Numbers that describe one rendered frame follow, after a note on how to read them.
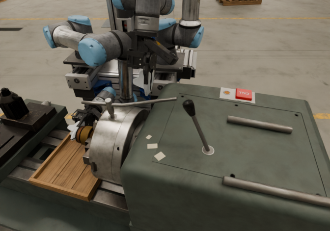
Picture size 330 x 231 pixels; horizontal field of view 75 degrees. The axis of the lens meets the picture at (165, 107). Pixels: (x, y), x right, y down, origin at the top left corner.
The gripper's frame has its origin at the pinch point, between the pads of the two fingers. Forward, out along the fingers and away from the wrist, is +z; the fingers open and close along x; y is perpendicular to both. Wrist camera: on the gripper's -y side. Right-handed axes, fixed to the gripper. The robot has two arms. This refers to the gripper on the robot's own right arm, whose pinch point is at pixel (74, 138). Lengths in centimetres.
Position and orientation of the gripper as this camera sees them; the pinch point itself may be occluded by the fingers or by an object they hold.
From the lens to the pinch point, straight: 99.7
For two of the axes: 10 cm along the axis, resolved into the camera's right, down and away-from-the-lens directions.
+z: -3.0, 6.1, -7.4
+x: -0.1, -7.7, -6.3
